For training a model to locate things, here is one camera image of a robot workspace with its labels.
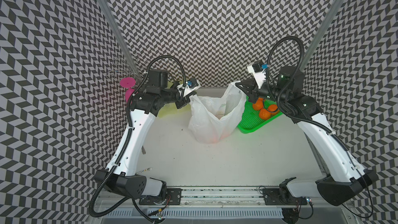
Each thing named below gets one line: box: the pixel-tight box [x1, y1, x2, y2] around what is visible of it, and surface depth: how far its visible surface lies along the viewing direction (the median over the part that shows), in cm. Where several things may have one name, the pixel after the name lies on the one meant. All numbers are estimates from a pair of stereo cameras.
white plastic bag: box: [187, 80, 247, 145], surface depth 76 cm
